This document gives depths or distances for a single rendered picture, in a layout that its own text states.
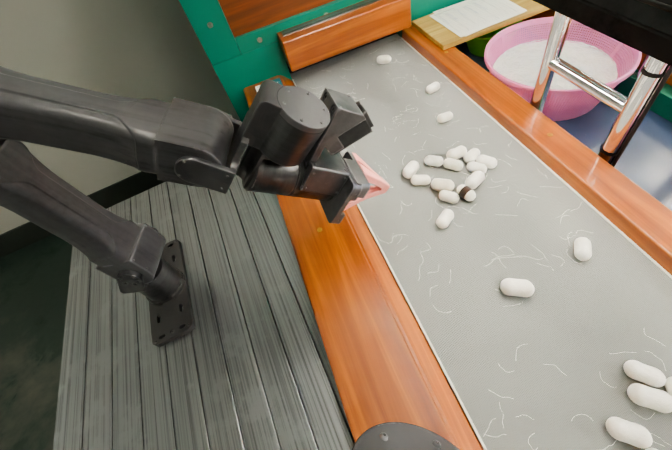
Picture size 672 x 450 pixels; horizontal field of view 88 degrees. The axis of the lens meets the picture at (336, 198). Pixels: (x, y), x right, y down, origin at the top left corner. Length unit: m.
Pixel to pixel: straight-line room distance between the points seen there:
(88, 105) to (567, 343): 0.56
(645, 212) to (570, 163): 0.11
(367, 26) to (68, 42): 1.22
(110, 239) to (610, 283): 0.65
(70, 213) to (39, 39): 1.28
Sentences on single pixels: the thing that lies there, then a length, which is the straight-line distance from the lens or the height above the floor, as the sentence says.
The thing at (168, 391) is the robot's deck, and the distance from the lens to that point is 0.65.
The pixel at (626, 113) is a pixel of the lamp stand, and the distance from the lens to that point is 0.60.
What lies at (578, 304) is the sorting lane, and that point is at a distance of 0.53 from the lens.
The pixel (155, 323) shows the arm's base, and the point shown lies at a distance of 0.69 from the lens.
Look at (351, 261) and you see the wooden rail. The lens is 0.50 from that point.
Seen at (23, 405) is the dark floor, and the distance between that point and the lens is 1.85.
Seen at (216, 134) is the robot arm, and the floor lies 0.99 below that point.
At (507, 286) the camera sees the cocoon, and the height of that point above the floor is 0.76.
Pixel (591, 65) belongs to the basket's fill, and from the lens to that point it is 0.89.
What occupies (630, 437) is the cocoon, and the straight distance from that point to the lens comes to 0.48.
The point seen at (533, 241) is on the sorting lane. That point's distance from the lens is 0.55.
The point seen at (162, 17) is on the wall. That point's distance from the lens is 1.70.
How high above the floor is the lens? 1.20
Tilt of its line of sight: 50 degrees down
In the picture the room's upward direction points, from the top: 18 degrees counter-clockwise
